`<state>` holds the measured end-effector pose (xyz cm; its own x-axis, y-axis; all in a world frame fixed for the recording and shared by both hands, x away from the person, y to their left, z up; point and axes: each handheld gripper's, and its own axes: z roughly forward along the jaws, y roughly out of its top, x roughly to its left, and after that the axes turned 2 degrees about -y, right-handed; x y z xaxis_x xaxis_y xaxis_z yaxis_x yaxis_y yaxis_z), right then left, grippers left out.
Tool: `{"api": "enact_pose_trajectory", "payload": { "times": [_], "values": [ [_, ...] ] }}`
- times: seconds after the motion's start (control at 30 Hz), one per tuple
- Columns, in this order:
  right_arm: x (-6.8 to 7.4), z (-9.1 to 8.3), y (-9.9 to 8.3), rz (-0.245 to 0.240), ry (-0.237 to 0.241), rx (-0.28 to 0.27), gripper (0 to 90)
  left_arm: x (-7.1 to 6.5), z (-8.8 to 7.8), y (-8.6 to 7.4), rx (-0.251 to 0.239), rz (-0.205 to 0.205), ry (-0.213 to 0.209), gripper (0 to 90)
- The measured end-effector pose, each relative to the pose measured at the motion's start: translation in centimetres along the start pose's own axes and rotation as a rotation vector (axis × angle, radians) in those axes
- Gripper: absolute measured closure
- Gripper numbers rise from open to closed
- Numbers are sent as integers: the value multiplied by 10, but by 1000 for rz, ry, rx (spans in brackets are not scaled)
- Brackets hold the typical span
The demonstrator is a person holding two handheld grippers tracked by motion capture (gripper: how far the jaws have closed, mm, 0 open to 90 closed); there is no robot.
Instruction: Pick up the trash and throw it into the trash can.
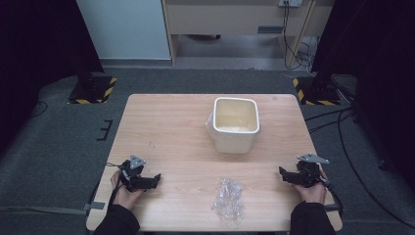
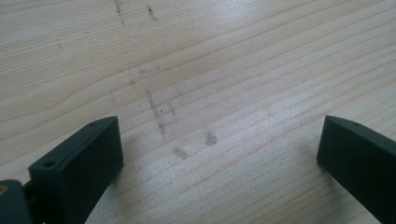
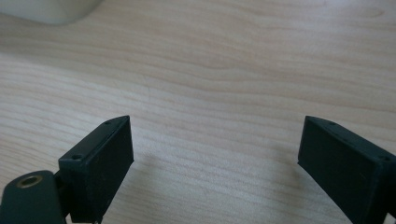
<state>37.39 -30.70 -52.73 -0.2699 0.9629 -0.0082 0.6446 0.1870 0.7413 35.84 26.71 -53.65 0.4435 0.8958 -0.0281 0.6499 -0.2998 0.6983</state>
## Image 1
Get black metal stand pole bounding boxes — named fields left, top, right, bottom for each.
left=310, top=19, right=355, bottom=96

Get black curtain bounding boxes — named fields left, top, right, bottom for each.
left=310, top=0, right=415, bottom=192
left=0, top=0, right=106, bottom=155

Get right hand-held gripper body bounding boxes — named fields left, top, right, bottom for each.
left=293, top=153, right=331, bottom=189

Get grey tape strip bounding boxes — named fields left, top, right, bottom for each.
left=82, top=201, right=107, bottom=212

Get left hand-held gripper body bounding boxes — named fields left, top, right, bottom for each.
left=118, top=154, right=156, bottom=193

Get black yellow striped stand base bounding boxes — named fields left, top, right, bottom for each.
left=292, top=75, right=343, bottom=107
left=67, top=74, right=118, bottom=106

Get right hand-held gripper cable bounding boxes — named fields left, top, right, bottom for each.
left=320, top=176, right=346, bottom=217

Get white square plastic bin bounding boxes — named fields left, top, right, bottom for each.
left=205, top=96, right=261, bottom=156

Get left hand-held gripper cable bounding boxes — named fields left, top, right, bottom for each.
left=105, top=161, right=125, bottom=208

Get hand-held gripper cable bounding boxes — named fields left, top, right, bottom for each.
left=320, top=176, right=346, bottom=217
left=105, top=161, right=125, bottom=208

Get person's right hand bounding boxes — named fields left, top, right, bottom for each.
left=294, top=167, right=329, bottom=206

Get white power strip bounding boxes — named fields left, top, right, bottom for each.
left=277, top=0, right=304, bottom=9

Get black floor cables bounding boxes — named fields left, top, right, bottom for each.
left=304, top=106, right=415, bottom=230

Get crumpled clear plastic wrap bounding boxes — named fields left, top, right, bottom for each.
left=210, top=177, right=246, bottom=228

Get black desk cables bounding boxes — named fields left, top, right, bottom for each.
left=281, top=0, right=317, bottom=71

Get thin black floor cable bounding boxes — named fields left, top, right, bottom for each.
left=29, top=100, right=49, bottom=118

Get person's left hand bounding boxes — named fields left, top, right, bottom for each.
left=110, top=169, right=145, bottom=212

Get black floor bracket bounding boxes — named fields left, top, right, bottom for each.
left=96, top=118, right=115, bottom=142

